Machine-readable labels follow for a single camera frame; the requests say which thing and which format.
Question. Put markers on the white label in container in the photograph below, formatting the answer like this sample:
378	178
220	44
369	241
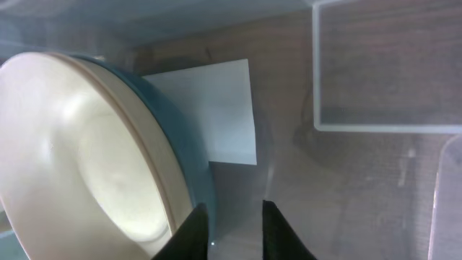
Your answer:
217	99

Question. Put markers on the large cream bowl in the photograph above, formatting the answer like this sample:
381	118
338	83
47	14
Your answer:
123	91
73	183

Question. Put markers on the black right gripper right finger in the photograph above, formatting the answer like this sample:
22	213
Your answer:
280	242

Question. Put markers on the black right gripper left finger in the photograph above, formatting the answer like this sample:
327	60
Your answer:
191	241

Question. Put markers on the clear plastic storage container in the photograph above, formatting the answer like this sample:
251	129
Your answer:
356	105

